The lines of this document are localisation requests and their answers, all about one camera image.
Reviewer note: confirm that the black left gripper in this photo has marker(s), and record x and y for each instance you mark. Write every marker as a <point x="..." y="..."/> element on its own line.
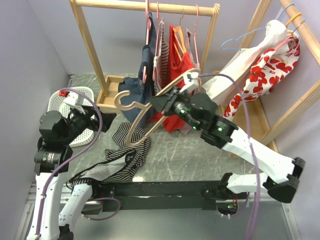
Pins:
<point x="90" y="112"/>

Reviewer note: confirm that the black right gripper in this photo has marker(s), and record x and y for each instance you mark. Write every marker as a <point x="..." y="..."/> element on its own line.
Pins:
<point x="159" y="102"/>

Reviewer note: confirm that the black white striped tank top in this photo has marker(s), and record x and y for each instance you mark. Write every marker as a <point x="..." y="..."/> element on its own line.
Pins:
<point x="120" y="165"/>

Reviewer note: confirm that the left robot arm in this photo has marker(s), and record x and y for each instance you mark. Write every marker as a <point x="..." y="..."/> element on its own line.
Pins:
<point x="52" y="163"/>

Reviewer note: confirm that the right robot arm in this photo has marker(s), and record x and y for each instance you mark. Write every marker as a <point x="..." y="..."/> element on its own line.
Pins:
<point x="280" y="176"/>

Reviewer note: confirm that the navy blue printed top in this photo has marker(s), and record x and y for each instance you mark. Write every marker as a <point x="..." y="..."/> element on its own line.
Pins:
<point x="140" y="92"/>

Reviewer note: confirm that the red white striped top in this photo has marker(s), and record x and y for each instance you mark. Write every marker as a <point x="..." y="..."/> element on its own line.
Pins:
<point x="160" y="82"/>

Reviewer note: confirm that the orange hanger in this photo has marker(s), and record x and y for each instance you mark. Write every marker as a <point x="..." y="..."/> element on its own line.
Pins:
<point x="179" y="46"/>

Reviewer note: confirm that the pink plastic hanger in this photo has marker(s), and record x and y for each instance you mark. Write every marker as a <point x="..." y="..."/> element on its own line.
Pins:
<point x="146" y="48"/>

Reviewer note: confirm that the orange hanger hook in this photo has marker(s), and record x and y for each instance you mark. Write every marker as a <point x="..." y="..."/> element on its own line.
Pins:
<point x="293" y="18"/>

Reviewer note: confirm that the white perforated plastic basket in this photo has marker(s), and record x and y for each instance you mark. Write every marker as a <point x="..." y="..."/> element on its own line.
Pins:
<point x="56" y="103"/>

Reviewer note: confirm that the wooden clothes rack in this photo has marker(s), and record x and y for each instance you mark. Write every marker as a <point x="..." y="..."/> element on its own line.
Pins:
<point x="109" y="84"/>
<point x="288" y="119"/>

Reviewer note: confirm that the white garment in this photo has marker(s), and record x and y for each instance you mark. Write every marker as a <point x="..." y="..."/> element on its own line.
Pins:
<point x="219" y="87"/>

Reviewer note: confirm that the black base bar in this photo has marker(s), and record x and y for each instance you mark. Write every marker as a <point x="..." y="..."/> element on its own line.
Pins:
<point x="167" y="195"/>

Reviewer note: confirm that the red floral white dress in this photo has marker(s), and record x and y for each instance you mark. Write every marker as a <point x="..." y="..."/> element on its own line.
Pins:
<point x="271" y="67"/>

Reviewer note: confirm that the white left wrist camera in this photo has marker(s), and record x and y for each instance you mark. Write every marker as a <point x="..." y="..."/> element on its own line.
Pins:
<point x="73" y="100"/>

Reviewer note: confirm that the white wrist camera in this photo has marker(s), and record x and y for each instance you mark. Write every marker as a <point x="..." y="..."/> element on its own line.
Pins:
<point x="191" y="82"/>
<point x="73" y="100"/>

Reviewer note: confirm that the pink wire hanger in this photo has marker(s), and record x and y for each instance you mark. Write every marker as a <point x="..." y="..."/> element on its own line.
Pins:
<point x="193" y="58"/>
<point x="158" y="46"/>

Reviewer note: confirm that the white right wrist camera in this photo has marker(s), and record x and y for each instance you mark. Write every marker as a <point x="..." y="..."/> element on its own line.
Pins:
<point x="191" y="82"/>

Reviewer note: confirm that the blue wire hanger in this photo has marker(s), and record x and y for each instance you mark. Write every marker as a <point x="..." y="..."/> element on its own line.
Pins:
<point x="279" y="15"/>

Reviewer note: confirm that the pink wire hanger right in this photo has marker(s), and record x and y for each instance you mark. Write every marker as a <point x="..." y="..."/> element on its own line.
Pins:
<point x="193" y="58"/>

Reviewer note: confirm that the aluminium rail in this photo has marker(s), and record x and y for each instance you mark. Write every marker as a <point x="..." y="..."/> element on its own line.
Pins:
<point x="93" y="207"/>

